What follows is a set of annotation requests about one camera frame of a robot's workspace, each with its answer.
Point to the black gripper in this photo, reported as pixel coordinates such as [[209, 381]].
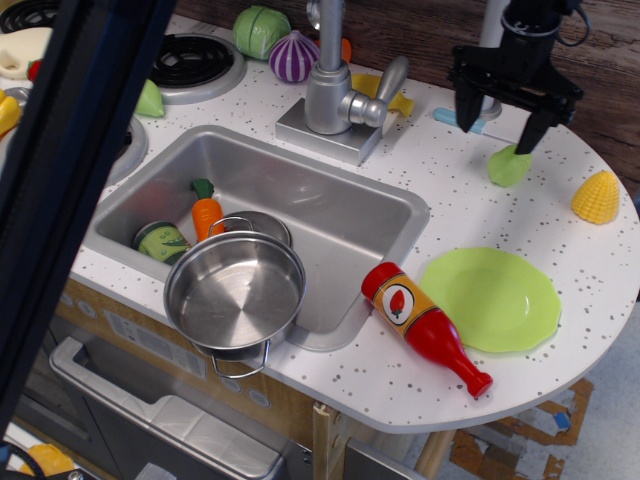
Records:
[[520, 73]]

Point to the green toy broccoli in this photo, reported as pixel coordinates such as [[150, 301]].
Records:
[[506, 168]]

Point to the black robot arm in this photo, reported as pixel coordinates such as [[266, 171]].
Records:
[[51, 203]]

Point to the stainless steel pot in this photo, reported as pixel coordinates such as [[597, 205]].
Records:
[[234, 296]]

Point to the grey vertical pole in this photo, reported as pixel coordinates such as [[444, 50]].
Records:
[[491, 35]]

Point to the yellow toy corn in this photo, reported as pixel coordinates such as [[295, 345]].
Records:
[[597, 200]]

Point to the yellow toy cheese slice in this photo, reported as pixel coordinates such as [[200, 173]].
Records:
[[368, 84]]

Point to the orange toy behind faucet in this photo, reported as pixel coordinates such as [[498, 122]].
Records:
[[346, 50]]

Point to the silver toy faucet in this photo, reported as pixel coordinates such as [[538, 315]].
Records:
[[334, 119]]

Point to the light green plastic plate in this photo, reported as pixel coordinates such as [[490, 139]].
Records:
[[498, 301]]

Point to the silver sink basin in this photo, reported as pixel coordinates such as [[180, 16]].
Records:
[[342, 224]]

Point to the purple toy onion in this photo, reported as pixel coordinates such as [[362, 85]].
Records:
[[292, 57]]

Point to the red toy ketchup bottle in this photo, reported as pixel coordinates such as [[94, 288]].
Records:
[[425, 327]]

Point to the green toy cabbage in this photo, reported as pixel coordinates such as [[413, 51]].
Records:
[[257, 29]]

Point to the orange toy carrot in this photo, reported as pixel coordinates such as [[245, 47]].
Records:
[[207, 213]]

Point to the black middle stove burner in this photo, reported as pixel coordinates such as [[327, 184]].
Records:
[[193, 68]]

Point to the black stove burner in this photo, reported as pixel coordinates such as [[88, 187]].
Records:
[[131, 154], [29, 14], [193, 68]]

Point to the light green toy pear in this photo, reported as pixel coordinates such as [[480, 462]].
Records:
[[150, 101]]

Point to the green toy peas can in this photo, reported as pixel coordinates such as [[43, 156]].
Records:
[[162, 241]]

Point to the black front stove burner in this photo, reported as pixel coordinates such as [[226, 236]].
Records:
[[131, 154]]

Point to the red toy chili pepper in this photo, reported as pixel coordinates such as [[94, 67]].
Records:
[[33, 69]]

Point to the black back stove burner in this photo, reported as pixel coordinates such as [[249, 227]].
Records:
[[29, 14]]

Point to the cream toy bottle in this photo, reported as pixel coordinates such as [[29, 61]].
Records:
[[20, 48]]

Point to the yellow toy bell pepper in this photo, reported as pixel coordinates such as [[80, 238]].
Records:
[[10, 113]]

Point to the yellow toy on floor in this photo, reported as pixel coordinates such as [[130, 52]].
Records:
[[50, 459]]

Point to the blue handled toy knife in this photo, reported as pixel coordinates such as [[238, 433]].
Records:
[[506, 127]]

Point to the silver oven door handle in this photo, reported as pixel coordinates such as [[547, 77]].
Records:
[[159, 429]]

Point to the silver ring knob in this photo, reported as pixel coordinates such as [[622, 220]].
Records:
[[21, 94]]

